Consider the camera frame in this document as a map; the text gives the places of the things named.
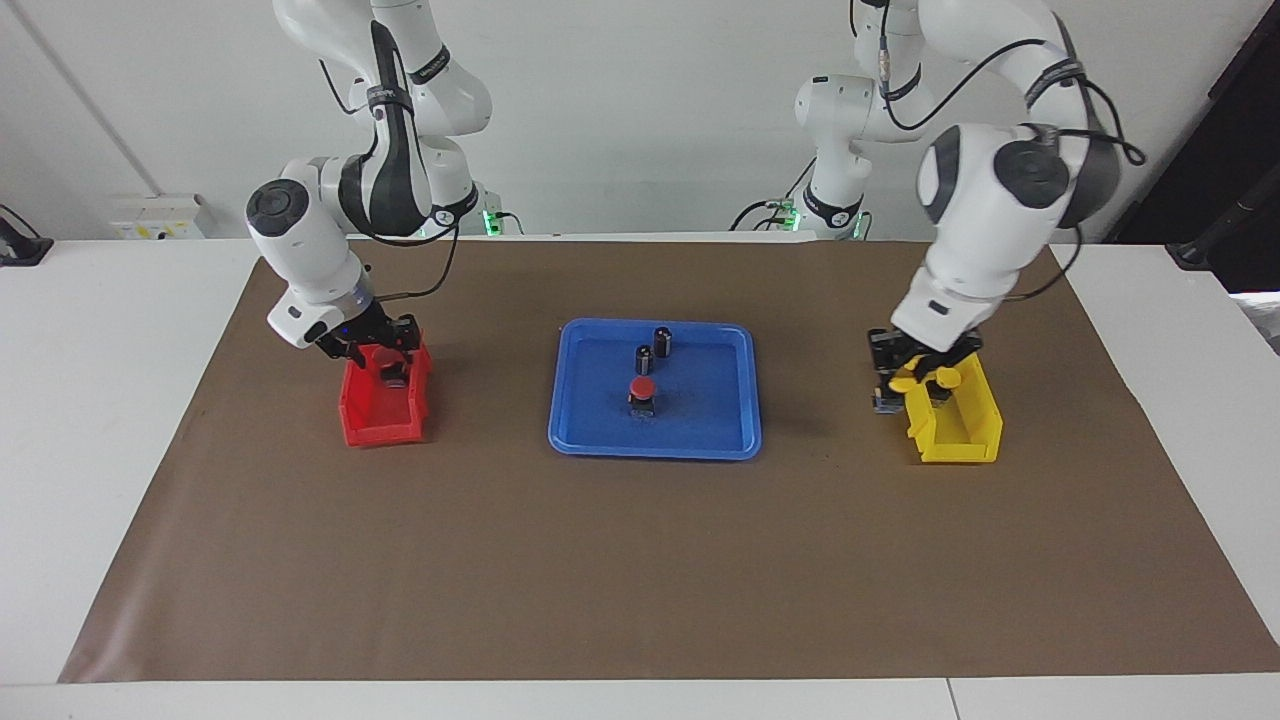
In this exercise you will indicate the red plastic bin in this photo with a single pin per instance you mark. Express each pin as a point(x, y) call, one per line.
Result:
point(375, 420)

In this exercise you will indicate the white wall socket box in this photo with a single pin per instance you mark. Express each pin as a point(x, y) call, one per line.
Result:
point(160, 215)

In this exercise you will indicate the brown table mat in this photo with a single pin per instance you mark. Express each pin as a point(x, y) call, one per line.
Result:
point(640, 560)

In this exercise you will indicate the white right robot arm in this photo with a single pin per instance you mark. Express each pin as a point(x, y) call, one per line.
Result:
point(300, 230)

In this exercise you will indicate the yellow plastic bin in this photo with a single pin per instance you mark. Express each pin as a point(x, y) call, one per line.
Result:
point(975, 440)

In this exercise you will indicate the black stand leg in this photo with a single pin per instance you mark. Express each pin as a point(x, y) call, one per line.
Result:
point(1230, 225)

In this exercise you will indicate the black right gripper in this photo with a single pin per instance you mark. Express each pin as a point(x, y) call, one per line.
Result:
point(358, 335)

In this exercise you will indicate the black cylindrical capacitor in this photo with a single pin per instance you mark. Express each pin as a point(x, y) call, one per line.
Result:
point(663, 340)
point(645, 360)

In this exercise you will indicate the yellow push button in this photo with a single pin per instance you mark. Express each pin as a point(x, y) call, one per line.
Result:
point(947, 377)
point(908, 382)

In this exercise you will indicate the black backdrop panel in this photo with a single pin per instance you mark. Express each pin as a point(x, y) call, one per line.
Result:
point(1230, 120)

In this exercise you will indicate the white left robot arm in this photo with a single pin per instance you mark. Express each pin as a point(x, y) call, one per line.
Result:
point(980, 250)

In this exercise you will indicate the red push button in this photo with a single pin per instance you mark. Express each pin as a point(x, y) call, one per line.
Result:
point(396, 377)
point(642, 389)

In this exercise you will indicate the blue plastic tray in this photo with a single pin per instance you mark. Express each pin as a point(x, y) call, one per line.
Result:
point(700, 430)

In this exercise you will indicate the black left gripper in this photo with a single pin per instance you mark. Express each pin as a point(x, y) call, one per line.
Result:
point(925, 355)

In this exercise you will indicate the black device on table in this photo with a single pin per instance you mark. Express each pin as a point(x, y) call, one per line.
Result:
point(20, 245)

